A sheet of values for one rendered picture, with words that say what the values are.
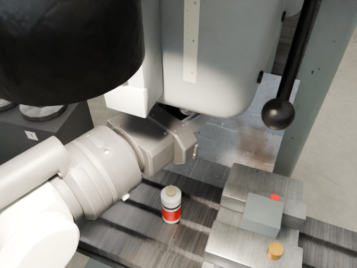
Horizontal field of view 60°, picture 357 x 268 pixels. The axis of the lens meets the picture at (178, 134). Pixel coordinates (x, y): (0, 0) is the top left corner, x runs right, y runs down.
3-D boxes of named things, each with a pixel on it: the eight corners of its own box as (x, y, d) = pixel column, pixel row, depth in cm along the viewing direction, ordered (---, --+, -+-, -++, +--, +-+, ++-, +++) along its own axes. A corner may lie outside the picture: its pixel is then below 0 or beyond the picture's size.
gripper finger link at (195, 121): (205, 119, 45) (176, 141, 42) (207, 102, 43) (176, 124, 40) (214, 124, 44) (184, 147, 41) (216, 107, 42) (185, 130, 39)
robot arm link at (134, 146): (201, 122, 36) (118, 183, 29) (196, 173, 42) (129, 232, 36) (130, 77, 42) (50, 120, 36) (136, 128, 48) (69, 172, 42)
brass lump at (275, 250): (279, 262, 48) (282, 257, 47) (265, 257, 49) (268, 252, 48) (281, 249, 50) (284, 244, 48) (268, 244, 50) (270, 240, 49)
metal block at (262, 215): (272, 245, 53) (280, 229, 49) (237, 234, 54) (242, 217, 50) (275, 219, 56) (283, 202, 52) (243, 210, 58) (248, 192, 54)
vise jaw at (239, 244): (293, 293, 49) (300, 284, 46) (202, 260, 52) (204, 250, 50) (297, 258, 53) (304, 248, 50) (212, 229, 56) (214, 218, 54)
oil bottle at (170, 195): (176, 226, 64) (176, 198, 56) (159, 220, 65) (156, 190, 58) (184, 210, 67) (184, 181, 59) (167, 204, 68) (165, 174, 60)
